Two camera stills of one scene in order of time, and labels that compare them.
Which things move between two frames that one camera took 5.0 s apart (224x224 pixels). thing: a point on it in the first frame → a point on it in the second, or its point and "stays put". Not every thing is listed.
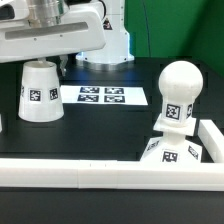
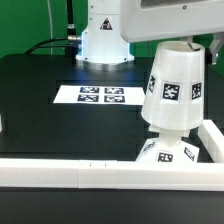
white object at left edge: [1, 128] stays put
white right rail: [212, 139] stays put
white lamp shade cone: [40, 98] → [175, 93]
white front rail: [111, 174] stays put
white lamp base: [172, 146] stays put
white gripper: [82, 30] → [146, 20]
